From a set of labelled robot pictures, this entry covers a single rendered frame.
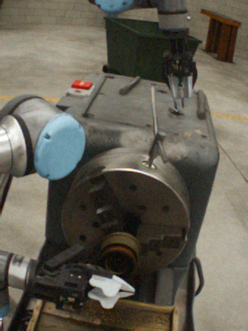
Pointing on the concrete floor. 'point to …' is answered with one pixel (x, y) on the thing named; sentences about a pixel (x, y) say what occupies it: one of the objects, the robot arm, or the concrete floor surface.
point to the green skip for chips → (138, 49)
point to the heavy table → (221, 48)
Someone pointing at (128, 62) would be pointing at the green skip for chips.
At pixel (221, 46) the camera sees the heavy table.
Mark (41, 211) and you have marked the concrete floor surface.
